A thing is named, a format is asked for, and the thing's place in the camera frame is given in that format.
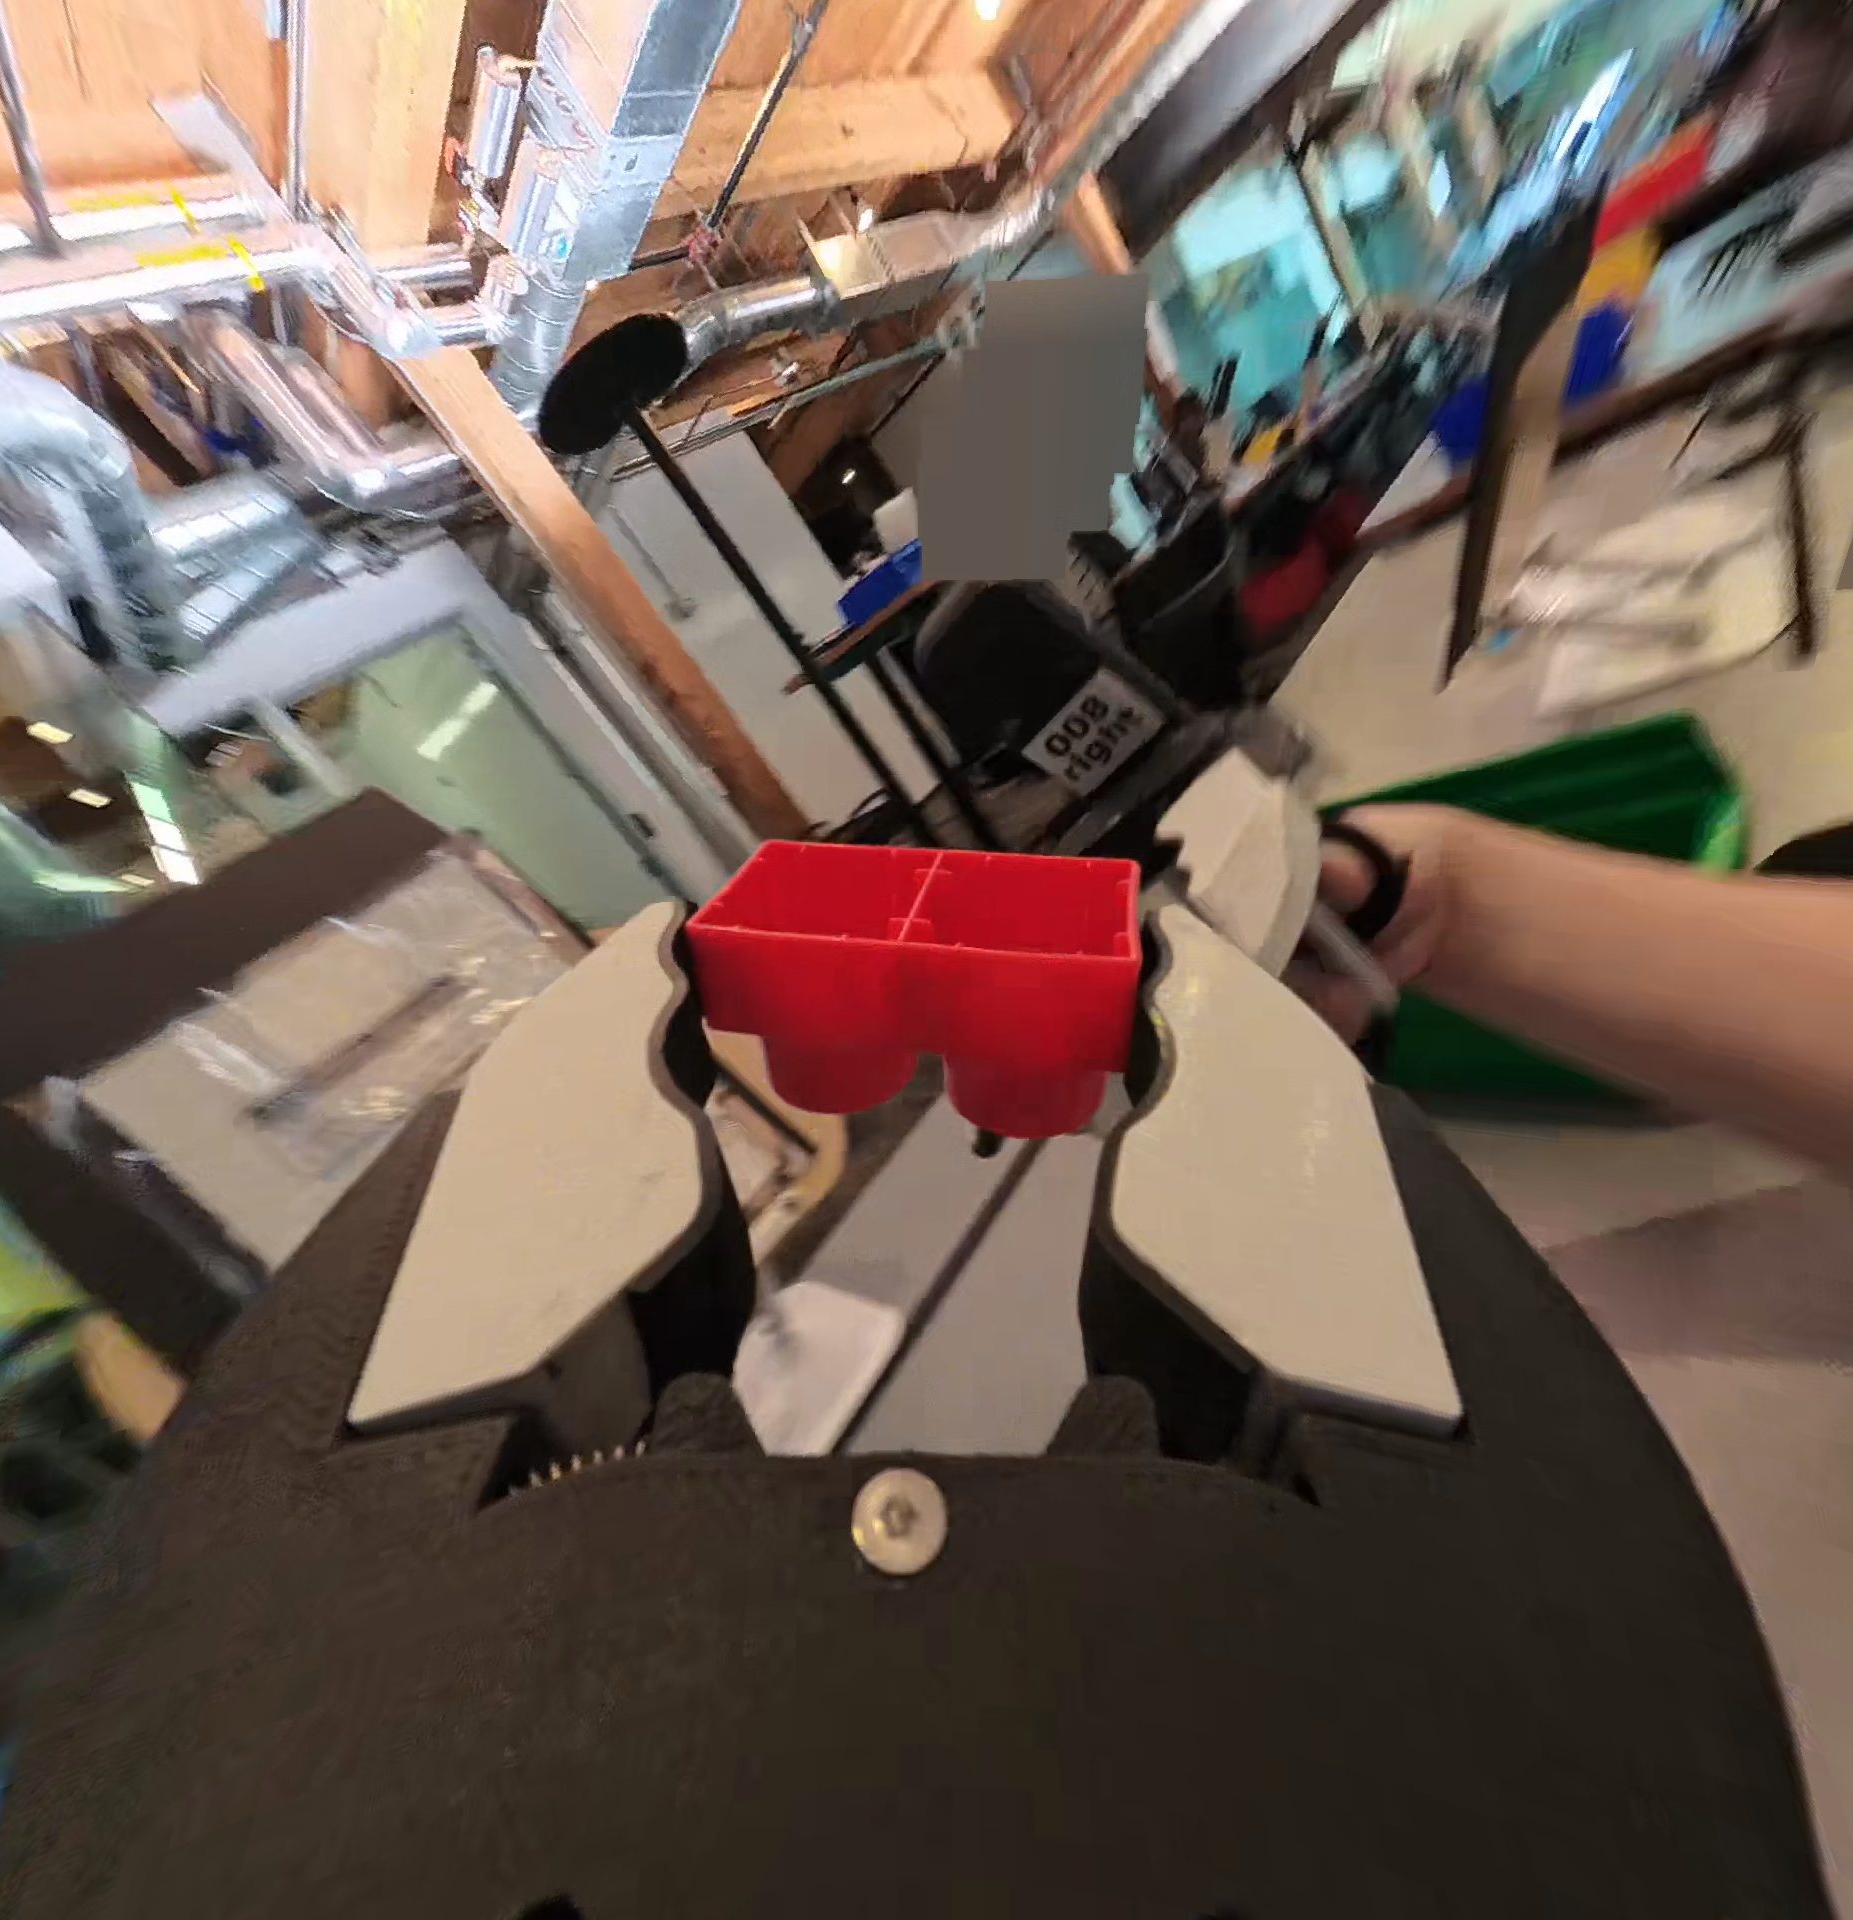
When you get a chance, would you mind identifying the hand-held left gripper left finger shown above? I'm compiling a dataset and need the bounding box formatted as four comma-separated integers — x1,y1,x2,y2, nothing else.
345,896,762,1441

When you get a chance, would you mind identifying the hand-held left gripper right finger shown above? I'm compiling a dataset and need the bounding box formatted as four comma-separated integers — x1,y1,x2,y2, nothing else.
1084,900,1467,1441

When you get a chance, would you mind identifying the red toy brick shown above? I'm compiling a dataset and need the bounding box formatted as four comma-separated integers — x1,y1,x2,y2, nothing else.
685,841,1145,1139

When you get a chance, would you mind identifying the person's right forearm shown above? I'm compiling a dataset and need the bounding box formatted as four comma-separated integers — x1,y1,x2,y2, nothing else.
1473,832,1853,1188

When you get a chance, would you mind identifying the person's right hand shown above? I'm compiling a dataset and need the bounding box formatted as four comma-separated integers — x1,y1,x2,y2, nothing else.
1286,805,1489,1054

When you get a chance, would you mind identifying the small blue storage box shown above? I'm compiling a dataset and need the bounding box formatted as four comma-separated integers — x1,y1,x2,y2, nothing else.
836,542,930,629

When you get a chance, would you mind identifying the clear plastic sheet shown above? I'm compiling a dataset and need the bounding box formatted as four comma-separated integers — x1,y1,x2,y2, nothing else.
77,847,599,1263

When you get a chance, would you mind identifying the black panel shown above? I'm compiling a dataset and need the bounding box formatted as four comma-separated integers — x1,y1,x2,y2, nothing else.
0,789,448,1113

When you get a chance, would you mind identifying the wooden ceiling beam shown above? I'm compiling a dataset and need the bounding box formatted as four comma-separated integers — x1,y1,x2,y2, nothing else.
386,344,807,843

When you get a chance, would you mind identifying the black round lamp stand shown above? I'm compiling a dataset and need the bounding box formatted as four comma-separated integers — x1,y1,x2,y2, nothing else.
536,316,1005,857

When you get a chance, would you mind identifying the green plastic bin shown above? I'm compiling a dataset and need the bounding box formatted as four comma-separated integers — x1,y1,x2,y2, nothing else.
1318,714,1755,1105

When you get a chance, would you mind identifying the silver ventilation duct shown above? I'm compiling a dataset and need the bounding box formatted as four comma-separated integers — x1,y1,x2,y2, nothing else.
493,0,748,406

